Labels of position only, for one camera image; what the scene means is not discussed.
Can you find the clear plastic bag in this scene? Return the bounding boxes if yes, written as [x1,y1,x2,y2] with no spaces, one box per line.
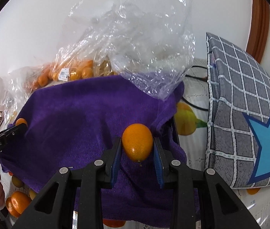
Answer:
[55,0,195,100]

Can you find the small orange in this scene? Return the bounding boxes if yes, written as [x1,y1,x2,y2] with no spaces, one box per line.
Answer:
[15,118,28,126]

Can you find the orange tangerine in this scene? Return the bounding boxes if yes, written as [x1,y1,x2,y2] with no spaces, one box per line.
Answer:
[11,191,32,214]

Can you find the bagged oranges with label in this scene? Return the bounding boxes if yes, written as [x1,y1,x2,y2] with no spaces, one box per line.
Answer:
[26,57,94,91]

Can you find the clear bag of small fruit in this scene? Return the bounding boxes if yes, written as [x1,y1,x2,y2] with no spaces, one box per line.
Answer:
[0,66,44,126]

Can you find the grey checked star cushion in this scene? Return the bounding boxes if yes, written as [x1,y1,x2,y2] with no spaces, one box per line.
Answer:
[205,33,270,189]

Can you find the small yellow-green fruit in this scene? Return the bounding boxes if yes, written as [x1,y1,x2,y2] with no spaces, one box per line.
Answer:
[11,175,24,188]

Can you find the brown wooden door frame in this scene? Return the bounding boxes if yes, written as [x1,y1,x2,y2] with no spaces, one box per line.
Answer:
[246,0,270,64]

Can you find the black cable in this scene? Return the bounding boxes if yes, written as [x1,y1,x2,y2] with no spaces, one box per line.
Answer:
[181,65,209,112]

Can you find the small orange kumquat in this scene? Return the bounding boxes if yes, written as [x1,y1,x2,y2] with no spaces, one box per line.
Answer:
[122,123,153,162]

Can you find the purple towel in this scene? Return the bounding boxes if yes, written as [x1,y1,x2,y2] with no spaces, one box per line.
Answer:
[0,76,184,228]

